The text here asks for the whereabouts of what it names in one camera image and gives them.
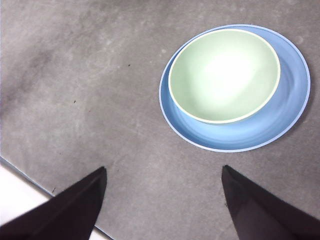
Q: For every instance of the blue plate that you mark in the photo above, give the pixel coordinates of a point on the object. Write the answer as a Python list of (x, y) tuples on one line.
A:
[(225, 137)]

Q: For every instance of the green ribbed bowl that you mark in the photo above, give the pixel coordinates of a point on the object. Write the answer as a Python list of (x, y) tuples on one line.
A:
[(225, 75)]

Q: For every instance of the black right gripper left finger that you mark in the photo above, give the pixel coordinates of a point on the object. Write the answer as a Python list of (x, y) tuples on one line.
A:
[(65, 215)]

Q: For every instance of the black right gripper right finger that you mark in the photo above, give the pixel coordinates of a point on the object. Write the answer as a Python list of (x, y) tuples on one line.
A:
[(262, 215)]

